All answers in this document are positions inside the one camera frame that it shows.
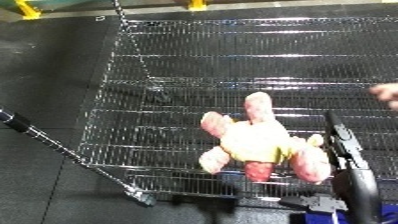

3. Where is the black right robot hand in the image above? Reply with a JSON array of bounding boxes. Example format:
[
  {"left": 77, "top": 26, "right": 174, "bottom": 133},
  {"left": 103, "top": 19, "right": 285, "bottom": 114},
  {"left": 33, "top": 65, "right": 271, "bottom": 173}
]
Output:
[{"left": 277, "top": 111, "right": 383, "bottom": 224}]

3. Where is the pink and yellow soft toy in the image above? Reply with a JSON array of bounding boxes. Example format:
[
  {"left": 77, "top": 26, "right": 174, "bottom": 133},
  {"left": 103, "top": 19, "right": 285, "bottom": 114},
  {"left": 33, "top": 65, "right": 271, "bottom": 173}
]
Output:
[{"left": 197, "top": 91, "right": 335, "bottom": 184}]

